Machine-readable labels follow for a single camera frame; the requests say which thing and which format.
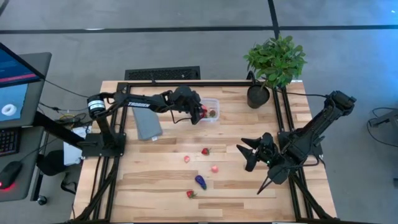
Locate black monitor blue screen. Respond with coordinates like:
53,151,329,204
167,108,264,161
0,42,47,130

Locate black desk support beam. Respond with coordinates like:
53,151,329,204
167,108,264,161
32,111,91,150

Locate grey folded cloth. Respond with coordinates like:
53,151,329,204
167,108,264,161
132,107,164,141

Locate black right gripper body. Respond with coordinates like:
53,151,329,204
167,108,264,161
253,132,280,166

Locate purple toy eggplant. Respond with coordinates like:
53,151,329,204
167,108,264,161
194,174,208,191

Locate black floor cables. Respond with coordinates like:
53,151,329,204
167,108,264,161
366,107,398,149

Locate black cable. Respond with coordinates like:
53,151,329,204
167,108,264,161
39,77,91,113
273,88,330,99

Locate clear plastic tupperware container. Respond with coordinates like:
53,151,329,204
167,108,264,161
198,97,221,123

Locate green plant in black pot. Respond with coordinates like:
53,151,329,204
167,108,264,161
243,34,308,110

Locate black stool seat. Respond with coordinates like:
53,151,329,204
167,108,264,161
36,149,67,177

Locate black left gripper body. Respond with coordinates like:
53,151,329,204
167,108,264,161
170,85,203,115

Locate grey desk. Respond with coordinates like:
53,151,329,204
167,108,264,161
0,52,53,203

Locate white paper sheet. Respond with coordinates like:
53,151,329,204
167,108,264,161
63,125,93,166

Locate black keyboard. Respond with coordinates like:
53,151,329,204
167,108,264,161
0,127,21,157

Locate black computer mouse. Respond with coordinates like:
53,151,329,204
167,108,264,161
0,161,24,190

